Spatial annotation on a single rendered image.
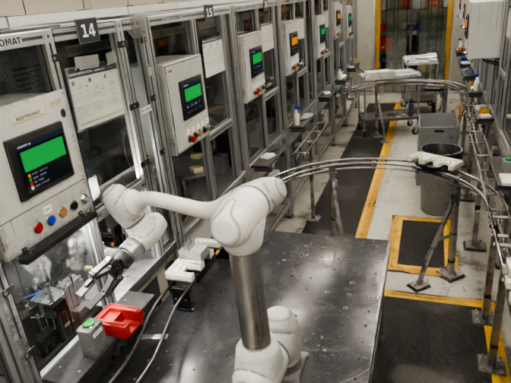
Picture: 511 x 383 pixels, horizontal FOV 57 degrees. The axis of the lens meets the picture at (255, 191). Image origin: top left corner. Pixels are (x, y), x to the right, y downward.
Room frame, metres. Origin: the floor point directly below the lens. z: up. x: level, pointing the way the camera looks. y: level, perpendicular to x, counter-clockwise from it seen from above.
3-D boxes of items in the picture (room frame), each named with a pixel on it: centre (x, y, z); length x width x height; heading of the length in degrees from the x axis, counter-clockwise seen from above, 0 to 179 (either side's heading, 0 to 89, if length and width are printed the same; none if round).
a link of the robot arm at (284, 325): (1.47, -0.04, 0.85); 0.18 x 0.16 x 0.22; 154
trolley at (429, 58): (7.91, -2.94, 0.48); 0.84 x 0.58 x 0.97; 167
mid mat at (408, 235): (3.50, -1.38, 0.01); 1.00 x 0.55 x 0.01; 159
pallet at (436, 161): (3.18, -1.31, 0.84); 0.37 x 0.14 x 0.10; 37
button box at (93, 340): (1.41, 0.65, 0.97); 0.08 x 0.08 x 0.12; 69
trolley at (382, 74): (6.87, -2.10, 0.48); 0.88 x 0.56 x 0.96; 87
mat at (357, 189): (6.07, -1.56, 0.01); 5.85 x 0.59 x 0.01; 159
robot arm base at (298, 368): (1.50, -0.05, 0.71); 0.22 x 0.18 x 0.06; 159
